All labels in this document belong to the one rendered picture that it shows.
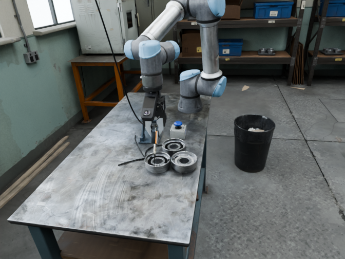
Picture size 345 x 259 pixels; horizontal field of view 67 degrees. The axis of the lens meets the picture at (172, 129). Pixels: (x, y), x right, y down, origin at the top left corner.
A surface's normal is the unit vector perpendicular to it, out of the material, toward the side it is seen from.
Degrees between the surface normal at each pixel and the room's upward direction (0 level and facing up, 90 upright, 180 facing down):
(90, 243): 0
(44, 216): 0
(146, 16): 90
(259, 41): 90
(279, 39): 90
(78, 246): 0
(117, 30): 90
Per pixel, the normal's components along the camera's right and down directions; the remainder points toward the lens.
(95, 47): -0.18, 0.47
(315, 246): -0.04, -0.88
